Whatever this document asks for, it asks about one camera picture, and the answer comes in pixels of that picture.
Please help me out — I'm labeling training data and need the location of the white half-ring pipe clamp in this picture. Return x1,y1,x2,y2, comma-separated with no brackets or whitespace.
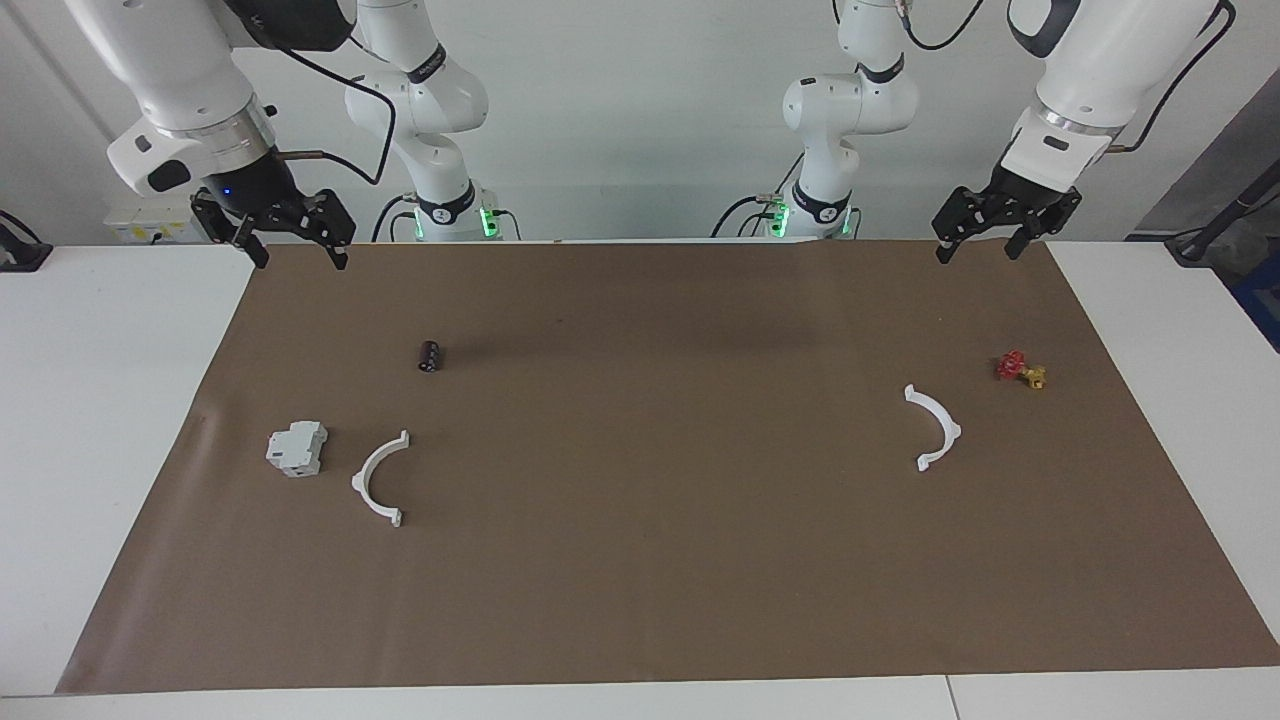
904,384,963,473
351,430,411,528

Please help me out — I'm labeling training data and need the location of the white circuit breaker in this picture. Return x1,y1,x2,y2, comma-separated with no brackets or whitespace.
265,420,329,478

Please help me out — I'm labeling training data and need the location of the blue box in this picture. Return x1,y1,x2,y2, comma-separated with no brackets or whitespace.
1232,250,1280,353

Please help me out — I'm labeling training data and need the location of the white power strip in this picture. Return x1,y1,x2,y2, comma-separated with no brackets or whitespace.
105,195,206,246

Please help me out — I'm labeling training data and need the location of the brown paper mat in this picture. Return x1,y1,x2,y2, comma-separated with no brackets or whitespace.
55,238,1280,696

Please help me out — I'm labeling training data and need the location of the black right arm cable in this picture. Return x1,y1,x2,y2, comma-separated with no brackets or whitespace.
270,40,398,187

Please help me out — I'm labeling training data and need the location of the black base cable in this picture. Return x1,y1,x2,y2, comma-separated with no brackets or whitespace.
372,195,417,243
710,155,806,239

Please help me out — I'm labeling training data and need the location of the black table clamp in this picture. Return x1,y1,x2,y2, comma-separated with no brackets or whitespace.
0,210,53,273

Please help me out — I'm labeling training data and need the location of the black right base cable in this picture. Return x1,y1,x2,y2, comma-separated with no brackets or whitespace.
372,195,417,243

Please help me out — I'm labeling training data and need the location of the black stand leg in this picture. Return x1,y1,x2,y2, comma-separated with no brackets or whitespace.
1165,160,1280,266

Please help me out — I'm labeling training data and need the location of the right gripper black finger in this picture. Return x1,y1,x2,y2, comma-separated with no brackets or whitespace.
192,196,269,269
300,188,356,271

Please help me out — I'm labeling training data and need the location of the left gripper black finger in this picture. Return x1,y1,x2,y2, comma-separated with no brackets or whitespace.
1005,192,1083,259
932,186,996,264

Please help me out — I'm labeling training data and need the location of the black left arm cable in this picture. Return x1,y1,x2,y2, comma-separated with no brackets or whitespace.
900,0,1238,156

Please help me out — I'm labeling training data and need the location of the red and yellow valve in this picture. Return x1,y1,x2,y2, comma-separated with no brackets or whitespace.
995,350,1048,391

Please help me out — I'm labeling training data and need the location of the black left base cable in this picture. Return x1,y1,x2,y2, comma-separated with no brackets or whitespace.
710,155,806,239

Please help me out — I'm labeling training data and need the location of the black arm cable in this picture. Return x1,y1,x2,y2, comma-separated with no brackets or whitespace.
270,40,398,187
900,0,1238,156

